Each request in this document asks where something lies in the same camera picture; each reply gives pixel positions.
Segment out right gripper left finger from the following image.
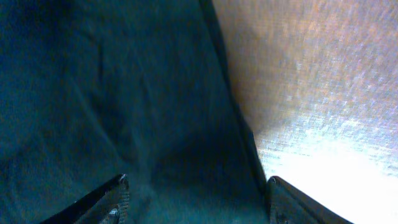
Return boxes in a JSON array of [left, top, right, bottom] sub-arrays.
[[40, 174, 129, 224]]

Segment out black shorts garment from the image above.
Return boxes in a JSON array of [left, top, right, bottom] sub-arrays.
[[1, 0, 269, 223]]

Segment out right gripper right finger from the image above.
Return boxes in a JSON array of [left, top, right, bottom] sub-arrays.
[[267, 176, 352, 224]]

